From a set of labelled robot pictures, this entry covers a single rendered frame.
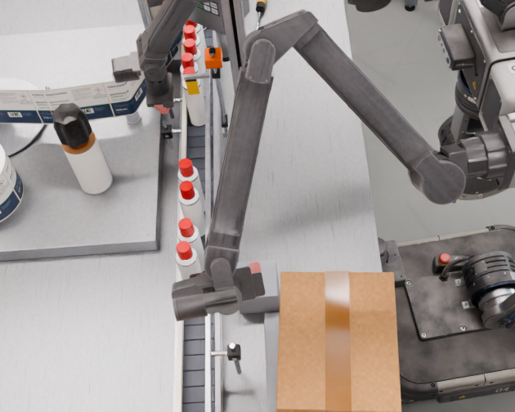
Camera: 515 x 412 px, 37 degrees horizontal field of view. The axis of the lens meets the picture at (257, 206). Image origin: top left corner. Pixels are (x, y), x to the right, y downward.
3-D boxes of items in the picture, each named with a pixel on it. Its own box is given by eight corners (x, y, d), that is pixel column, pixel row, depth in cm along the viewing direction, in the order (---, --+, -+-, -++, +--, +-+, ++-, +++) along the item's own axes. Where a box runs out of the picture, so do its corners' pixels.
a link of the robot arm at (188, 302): (228, 258, 133) (226, 241, 141) (163, 270, 133) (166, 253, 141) (240, 320, 137) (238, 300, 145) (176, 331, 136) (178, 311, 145)
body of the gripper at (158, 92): (146, 109, 193) (141, 89, 187) (148, 78, 198) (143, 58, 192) (172, 106, 193) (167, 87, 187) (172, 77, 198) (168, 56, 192)
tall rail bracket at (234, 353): (215, 367, 183) (206, 340, 169) (245, 365, 183) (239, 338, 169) (215, 380, 181) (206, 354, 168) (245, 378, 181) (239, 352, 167)
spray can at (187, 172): (187, 200, 204) (174, 155, 187) (206, 199, 204) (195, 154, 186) (186, 217, 201) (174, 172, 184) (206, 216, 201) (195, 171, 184)
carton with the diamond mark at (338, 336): (285, 322, 186) (280, 270, 163) (385, 323, 184) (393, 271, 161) (282, 447, 170) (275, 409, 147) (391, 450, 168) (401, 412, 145)
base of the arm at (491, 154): (508, 190, 138) (521, 150, 128) (463, 198, 138) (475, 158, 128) (492, 153, 143) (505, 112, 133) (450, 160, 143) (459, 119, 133)
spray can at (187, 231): (187, 257, 194) (174, 214, 177) (208, 255, 194) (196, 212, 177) (187, 275, 192) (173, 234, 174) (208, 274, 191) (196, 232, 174)
